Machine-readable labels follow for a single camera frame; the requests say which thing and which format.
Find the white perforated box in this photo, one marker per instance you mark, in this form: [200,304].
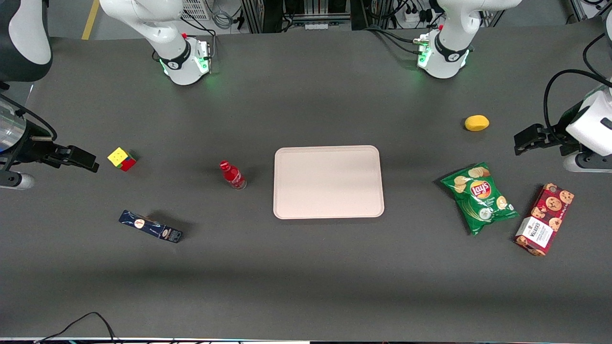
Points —
[196,9]

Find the yellow floor tape strip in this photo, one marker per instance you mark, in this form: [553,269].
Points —
[90,19]

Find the dark blue carton box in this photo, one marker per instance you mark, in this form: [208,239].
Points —
[150,226]

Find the green chips bag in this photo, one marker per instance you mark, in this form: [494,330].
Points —
[480,200]

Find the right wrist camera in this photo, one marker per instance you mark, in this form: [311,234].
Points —
[16,180]

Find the colourful puzzle cube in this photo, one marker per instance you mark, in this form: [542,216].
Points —
[119,157]

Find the red cookie box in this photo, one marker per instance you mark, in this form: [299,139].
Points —
[545,220]

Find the dark metal equipment rack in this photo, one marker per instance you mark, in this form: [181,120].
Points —
[258,14]

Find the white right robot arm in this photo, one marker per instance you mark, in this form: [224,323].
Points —
[162,28]

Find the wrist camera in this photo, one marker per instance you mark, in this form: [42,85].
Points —
[16,180]
[590,163]

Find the white power strip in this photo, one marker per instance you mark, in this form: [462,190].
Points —
[316,26]
[412,16]

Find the yellow lemon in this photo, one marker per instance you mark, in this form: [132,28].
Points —
[476,123]

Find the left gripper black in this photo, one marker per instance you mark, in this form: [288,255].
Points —
[558,130]

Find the beige plastic tray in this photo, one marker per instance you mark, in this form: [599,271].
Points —
[328,181]

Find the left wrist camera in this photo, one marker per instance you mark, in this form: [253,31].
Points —
[590,163]

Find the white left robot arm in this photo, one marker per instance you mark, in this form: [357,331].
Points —
[447,69]

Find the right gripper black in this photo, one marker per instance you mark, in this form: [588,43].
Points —
[34,148]

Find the red coke bottle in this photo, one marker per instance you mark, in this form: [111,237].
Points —
[234,177]

